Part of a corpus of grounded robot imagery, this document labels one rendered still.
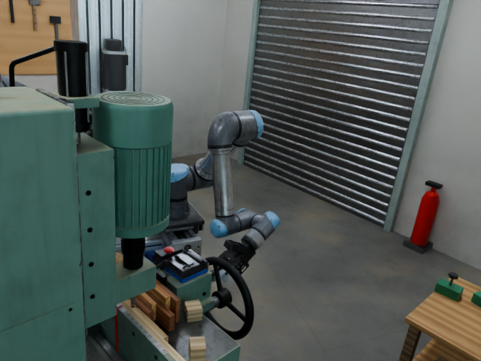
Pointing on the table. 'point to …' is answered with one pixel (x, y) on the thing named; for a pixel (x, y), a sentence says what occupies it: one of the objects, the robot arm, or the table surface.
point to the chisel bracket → (134, 280)
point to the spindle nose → (132, 252)
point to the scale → (143, 331)
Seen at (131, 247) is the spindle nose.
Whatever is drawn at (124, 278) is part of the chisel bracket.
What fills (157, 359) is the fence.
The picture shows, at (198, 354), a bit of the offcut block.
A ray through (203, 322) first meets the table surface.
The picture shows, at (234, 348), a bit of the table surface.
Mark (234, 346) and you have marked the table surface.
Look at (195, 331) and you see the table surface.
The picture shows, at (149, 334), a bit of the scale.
